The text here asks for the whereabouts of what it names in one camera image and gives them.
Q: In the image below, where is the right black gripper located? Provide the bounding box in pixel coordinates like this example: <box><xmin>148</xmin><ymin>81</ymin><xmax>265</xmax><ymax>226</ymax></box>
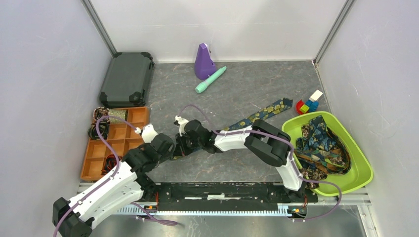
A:
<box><xmin>173</xmin><ymin>131</ymin><xmax>204</xmax><ymax>157</ymax></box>

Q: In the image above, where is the blue yellow floral tie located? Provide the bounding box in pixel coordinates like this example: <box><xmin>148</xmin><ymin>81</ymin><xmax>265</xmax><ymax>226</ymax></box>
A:
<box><xmin>172</xmin><ymin>98</ymin><xmax>293</xmax><ymax>160</ymax></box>

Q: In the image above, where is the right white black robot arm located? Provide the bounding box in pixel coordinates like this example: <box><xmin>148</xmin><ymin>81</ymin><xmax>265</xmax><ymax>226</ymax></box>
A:
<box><xmin>173</xmin><ymin>116</ymin><xmax>305</xmax><ymax>201</ymax></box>

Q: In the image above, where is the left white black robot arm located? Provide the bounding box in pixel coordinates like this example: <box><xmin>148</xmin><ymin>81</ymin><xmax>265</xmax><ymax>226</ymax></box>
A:
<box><xmin>52</xmin><ymin>134</ymin><xmax>175</xmax><ymax>237</ymax></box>

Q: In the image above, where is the pile of patterned ties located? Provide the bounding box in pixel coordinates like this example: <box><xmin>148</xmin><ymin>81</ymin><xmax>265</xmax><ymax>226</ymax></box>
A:
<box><xmin>294</xmin><ymin>116</ymin><xmax>351</xmax><ymax>181</ymax></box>

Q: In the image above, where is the orange compartment tray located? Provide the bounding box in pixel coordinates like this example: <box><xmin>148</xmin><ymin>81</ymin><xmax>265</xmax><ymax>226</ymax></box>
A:
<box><xmin>80</xmin><ymin>107</ymin><xmax>150</xmax><ymax>181</ymax></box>

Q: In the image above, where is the rolled olive speckled tie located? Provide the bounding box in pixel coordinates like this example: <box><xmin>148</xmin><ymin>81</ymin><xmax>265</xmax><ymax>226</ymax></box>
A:
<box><xmin>108</xmin><ymin>109</ymin><xmax>128</xmax><ymax>124</ymax></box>

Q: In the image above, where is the rolled orange black tie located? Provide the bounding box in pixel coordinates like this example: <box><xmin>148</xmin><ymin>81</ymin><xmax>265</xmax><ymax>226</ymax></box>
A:
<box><xmin>101</xmin><ymin>154</ymin><xmax>117</xmax><ymax>175</ymax></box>

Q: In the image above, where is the teal cylindrical pen tool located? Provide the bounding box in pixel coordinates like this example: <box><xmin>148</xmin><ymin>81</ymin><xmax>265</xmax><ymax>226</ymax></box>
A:
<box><xmin>195</xmin><ymin>66</ymin><xmax>227</xmax><ymax>94</ymax></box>

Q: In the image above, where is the rolled black patterned tie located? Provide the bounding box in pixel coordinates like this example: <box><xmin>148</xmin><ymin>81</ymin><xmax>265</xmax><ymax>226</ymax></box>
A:
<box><xmin>87</xmin><ymin>122</ymin><xmax>109</xmax><ymax>140</ymax></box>

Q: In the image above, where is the rolled pink brown tie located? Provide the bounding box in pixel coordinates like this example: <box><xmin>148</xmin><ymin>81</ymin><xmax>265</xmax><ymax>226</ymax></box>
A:
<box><xmin>93</xmin><ymin>107</ymin><xmax>109</xmax><ymax>124</ymax></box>

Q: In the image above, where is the dark green hard case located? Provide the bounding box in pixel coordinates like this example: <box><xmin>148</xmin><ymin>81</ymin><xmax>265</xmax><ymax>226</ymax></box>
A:
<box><xmin>98</xmin><ymin>52</ymin><xmax>155</xmax><ymax>108</ymax></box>

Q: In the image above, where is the purple metronome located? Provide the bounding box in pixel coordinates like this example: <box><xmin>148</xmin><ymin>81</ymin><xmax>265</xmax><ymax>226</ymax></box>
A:
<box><xmin>194</xmin><ymin>43</ymin><xmax>217</xmax><ymax>80</ymax></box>

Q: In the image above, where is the colourful toy block stack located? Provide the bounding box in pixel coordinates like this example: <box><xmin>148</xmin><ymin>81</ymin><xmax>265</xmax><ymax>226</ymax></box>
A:
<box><xmin>295</xmin><ymin>90</ymin><xmax>323</xmax><ymax>115</ymax></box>

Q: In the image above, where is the lime green plastic bin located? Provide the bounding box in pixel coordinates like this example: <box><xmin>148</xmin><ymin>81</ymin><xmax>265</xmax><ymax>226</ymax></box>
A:
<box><xmin>282</xmin><ymin>111</ymin><xmax>374</xmax><ymax>194</ymax></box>

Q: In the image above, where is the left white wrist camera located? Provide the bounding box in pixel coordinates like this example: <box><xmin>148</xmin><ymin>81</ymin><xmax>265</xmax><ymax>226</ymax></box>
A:
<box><xmin>134</xmin><ymin>123</ymin><xmax>158</xmax><ymax>143</ymax></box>

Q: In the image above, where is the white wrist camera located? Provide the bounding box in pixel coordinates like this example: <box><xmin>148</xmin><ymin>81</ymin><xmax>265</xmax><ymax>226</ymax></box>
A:
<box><xmin>134</xmin><ymin>123</ymin><xmax>158</xmax><ymax>143</ymax></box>
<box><xmin>173</xmin><ymin>116</ymin><xmax>189</xmax><ymax>136</ymax></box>

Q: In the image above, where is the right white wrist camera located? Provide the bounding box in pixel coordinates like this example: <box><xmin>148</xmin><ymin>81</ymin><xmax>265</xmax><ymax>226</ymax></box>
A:
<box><xmin>173</xmin><ymin>116</ymin><xmax>189</xmax><ymax>136</ymax></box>

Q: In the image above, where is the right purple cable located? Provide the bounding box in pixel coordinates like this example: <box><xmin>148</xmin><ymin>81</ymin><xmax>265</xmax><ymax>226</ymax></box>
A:
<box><xmin>178</xmin><ymin>104</ymin><xmax>343</xmax><ymax>223</ymax></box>

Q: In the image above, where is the purple cable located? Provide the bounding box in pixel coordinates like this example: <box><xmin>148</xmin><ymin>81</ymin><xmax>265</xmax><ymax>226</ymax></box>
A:
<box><xmin>52</xmin><ymin>115</ymin><xmax>142</xmax><ymax>237</ymax></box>
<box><xmin>178</xmin><ymin>104</ymin><xmax>343</xmax><ymax>223</ymax></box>

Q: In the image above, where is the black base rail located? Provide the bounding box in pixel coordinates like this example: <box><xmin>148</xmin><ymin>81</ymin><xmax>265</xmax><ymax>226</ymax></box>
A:
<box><xmin>139</xmin><ymin>182</ymin><xmax>318</xmax><ymax>212</ymax></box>

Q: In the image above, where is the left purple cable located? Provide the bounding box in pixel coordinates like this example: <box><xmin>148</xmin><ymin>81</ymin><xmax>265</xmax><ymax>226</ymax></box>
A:
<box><xmin>52</xmin><ymin>115</ymin><xmax>142</xmax><ymax>237</ymax></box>

